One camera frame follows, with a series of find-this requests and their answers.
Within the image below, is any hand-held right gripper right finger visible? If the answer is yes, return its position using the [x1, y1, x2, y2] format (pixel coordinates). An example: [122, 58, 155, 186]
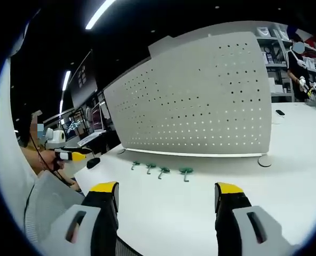
[214, 182, 295, 256]

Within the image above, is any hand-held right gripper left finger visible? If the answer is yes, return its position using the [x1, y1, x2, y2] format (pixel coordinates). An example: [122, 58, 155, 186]
[44, 181, 120, 256]

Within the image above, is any grey perforated mounting plate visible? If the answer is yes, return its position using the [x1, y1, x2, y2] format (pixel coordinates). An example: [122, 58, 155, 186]
[104, 31, 273, 168]

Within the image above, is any person's left hand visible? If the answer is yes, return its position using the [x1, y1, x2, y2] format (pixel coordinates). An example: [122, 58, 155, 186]
[39, 149, 66, 172]

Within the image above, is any black computer mouse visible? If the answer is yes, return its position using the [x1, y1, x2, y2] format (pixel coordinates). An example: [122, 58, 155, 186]
[86, 157, 101, 169]

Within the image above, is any dark display screen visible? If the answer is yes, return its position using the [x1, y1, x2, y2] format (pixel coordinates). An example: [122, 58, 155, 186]
[62, 116, 84, 140]

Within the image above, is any person's head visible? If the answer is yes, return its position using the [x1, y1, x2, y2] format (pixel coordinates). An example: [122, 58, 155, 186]
[18, 111, 45, 148]

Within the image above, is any computer monitor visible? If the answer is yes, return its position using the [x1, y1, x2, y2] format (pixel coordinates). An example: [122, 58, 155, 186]
[90, 102, 108, 133]

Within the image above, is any person's white shirt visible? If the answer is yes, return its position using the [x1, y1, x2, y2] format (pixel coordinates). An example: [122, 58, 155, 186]
[0, 53, 43, 235]

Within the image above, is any short ceiling light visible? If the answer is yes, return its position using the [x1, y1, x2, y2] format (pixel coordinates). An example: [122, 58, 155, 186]
[61, 70, 72, 92]

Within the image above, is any dark hanging sign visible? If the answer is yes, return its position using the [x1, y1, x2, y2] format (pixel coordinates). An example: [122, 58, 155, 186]
[69, 50, 99, 109]

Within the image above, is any long ceiling light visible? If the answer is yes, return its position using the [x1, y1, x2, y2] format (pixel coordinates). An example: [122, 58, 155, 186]
[85, 0, 116, 30]

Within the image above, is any grey storage shelf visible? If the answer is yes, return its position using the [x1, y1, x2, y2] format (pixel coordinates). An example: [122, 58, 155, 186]
[255, 22, 316, 103]

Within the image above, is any black cable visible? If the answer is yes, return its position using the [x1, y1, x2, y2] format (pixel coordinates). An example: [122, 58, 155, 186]
[29, 133, 77, 189]

